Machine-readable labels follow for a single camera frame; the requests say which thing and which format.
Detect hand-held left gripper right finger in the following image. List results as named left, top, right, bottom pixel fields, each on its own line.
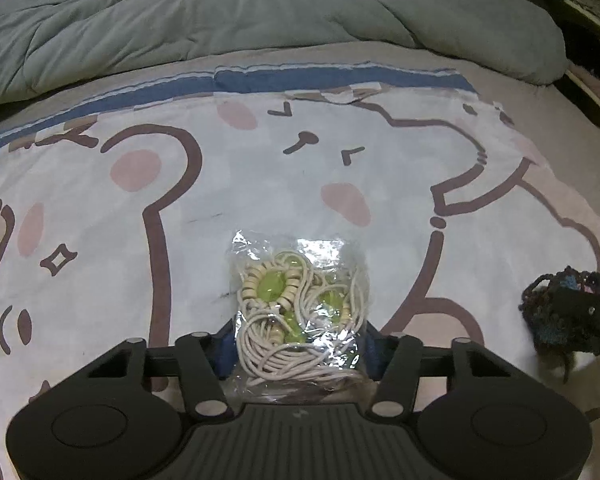
left=364, top=324, right=512, bottom=418

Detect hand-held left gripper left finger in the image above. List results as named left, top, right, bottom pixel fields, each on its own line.
left=86, top=321, right=237, bottom=423

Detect dark crochet pouch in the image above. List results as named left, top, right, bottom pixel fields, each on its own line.
left=519, top=265, right=600, bottom=383

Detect bag of green bead cord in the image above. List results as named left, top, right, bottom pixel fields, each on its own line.
left=227, top=230, right=377, bottom=405

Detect bear printed blanket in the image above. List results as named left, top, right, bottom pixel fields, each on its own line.
left=0, top=60, right=600, bottom=480

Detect beige bed sheet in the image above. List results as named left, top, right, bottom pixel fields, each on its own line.
left=0, top=40, right=600, bottom=480

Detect wooden shelf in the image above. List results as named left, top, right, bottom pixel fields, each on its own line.
left=562, top=0, right=600, bottom=148

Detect dark clothes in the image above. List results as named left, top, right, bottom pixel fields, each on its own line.
left=555, top=7, right=600, bottom=111

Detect grey quilt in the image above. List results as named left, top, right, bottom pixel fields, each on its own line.
left=0, top=0, right=570, bottom=107

